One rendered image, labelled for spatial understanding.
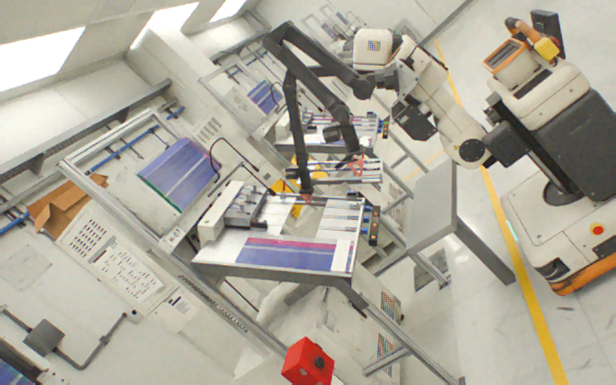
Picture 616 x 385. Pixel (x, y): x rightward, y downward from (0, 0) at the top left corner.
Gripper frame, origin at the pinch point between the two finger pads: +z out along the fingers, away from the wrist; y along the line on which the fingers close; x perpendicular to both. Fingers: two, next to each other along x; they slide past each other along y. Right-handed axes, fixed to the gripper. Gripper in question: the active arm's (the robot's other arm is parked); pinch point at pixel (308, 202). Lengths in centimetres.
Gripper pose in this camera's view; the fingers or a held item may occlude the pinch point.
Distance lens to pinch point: 245.7
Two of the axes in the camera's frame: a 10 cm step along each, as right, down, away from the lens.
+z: 1.3, 9.0, 4.1
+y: -1.8, 4.3, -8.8
